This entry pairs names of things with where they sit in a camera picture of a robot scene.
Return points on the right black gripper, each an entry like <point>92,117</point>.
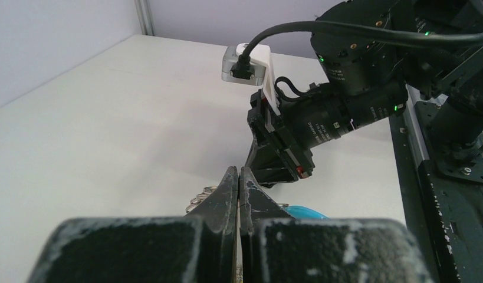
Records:
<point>284,155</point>

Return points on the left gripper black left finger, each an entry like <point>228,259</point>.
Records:
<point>197,247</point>

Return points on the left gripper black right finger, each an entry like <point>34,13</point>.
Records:
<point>277,247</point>

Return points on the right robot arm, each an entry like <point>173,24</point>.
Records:
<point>371,53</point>

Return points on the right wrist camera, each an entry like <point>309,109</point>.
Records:
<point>258,70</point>

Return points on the black mounting base rail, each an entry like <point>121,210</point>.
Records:
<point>442,191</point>

